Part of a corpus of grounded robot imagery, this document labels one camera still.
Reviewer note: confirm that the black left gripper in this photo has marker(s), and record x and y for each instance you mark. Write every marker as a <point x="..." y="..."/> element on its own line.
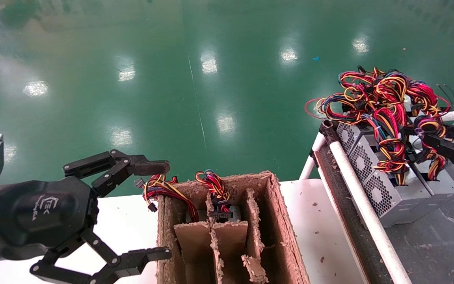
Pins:
<point x="38" y="213"/>

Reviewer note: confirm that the dark grey work mat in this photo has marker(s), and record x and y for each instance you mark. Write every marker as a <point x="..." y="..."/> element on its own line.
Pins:
<point x="440" y="248"/>

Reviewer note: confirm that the brown cardboard divider box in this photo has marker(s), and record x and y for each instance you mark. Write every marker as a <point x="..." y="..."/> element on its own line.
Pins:
<point x="278" y="221"/>

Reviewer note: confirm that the long white rail pipe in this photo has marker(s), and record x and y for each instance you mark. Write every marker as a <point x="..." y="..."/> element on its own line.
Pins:
<point x="369" y="217"/>

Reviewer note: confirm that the short white frame pipe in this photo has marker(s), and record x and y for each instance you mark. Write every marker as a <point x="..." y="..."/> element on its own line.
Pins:
<point x="313" y="154"/>

